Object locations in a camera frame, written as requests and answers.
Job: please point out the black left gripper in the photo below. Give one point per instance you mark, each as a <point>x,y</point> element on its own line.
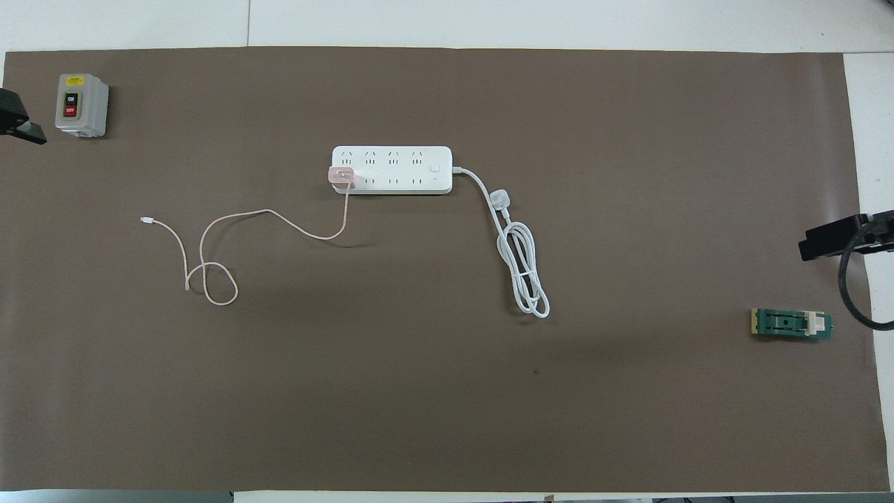
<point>10,112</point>

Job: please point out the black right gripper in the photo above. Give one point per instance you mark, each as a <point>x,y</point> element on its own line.
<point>883,234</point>

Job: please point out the pink charger block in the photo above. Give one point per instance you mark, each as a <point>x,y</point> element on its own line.
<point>342,177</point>

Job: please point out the white power strip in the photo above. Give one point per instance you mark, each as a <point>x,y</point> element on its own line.
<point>405,171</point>

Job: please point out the grey push button box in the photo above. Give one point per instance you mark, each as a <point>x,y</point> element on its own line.
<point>80,105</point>

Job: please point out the brown table mat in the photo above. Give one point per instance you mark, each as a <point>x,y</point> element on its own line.
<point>489,405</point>

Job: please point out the green knife switch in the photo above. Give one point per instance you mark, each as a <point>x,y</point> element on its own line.
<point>786,323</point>

